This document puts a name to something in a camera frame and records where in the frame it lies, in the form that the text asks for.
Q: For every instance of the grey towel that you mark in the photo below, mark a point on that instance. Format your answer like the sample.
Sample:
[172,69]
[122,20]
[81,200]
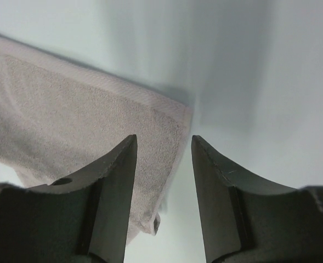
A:
[56,117]

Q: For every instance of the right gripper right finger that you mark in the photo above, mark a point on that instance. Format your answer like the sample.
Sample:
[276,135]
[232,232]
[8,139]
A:
[244,217]

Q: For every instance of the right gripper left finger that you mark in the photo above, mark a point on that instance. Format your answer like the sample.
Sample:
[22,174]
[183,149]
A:
[83,217]

